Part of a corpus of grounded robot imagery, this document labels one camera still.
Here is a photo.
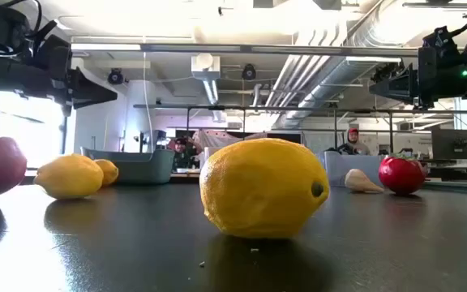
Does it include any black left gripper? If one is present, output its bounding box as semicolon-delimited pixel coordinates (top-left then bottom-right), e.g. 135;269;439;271
0;54;119;110

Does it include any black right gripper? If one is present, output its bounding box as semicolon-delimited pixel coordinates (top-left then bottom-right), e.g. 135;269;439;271
369;45;467;110

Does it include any yellow lemon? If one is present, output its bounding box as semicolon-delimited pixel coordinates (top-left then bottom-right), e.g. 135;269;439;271
94;158;120;187
33;153;105;200
199;137;331;239

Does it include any beige garlic bulb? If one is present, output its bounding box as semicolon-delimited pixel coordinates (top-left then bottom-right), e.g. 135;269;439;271
344;168;385;194

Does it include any black ceiling equipment cluster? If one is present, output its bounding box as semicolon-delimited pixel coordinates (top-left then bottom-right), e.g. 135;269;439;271
371;61;405;84

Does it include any person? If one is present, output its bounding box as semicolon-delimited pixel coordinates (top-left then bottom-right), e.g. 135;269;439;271
167;136;202;170
336;127;372;157

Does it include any black computer monitor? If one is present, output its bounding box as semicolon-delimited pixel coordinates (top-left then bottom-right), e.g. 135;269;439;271
431;128;467;161

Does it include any grey-green plastic basket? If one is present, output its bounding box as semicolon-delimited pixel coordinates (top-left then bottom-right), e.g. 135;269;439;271
81;146;177;186

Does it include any clear plastic basket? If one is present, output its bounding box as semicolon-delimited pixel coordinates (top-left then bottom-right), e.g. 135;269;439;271
317;150;384;188

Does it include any white ceiling unit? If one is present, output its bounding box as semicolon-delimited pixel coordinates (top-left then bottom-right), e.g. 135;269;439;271
191;52;221;82

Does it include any black partition panel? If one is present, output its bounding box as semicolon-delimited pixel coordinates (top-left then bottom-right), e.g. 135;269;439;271
237;131;302;145

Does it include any white hanging cloth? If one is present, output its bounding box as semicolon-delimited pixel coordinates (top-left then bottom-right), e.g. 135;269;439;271
192;129;268;149

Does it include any black ceiling camera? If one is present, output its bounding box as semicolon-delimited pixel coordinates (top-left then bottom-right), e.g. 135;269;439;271
107;67;126;85
241;63;258;81

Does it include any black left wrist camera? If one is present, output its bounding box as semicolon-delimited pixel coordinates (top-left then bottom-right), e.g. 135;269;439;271
34;34;72;80

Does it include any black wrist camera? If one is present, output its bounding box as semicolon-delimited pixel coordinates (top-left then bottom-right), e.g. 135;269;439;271
422;26;467;62
34;34;72;80

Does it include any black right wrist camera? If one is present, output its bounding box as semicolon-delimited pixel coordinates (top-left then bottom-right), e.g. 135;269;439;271
422;26;467;62

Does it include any silver ceiling duct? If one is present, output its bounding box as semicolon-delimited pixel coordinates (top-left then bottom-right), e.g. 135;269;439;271
273;0;421;131

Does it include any black metal rack frame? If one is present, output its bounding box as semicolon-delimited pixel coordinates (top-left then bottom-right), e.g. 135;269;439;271
133;104;467;153

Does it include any grey overhead frame bar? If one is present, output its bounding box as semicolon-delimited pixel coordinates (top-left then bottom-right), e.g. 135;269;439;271
70;42;421;58

